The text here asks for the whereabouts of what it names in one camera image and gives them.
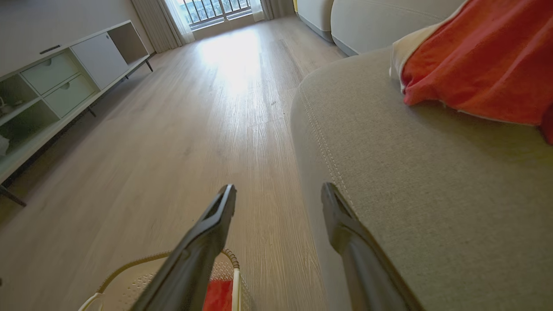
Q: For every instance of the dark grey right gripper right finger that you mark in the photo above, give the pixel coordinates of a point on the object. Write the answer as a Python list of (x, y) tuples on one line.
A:
[(367, 268)]

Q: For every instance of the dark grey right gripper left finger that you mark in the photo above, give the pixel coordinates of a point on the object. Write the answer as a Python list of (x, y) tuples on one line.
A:
[(194, 268)]

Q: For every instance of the red-orange garment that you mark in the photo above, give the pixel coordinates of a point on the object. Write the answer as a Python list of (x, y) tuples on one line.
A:
[(218, 296)]

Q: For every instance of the orange garment with white trim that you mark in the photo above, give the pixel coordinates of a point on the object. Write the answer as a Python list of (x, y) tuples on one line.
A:
[(475, 65)]

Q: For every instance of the grey and yellow sofa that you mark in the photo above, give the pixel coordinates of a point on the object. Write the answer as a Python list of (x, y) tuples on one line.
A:
[(432, 194)]

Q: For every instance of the cream perforated laundry basket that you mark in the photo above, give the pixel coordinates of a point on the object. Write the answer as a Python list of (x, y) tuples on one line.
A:
[(125, 285)]

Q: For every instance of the white cabinet drawer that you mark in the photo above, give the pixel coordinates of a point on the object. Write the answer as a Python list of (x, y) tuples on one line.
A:
[(49, 73), (71, 95)]

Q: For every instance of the white TV cabinet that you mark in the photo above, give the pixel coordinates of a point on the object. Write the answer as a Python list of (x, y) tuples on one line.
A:
[(112, 56)]

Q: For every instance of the white cabinet door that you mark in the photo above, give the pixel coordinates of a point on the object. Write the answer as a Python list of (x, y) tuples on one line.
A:
[(101, 58)]

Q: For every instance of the grey pleated curtain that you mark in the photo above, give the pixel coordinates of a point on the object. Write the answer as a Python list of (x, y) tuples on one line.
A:
[(276, 6), (155, 21)]

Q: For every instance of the metal window railing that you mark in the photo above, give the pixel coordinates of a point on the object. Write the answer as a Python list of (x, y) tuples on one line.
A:
[(203, 8)]

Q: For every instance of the large window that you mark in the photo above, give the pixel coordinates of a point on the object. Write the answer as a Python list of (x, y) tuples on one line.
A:
[(214, 8)]

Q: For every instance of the small black bar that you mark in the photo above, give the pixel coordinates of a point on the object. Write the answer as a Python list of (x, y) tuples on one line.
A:
[(50, 49)]

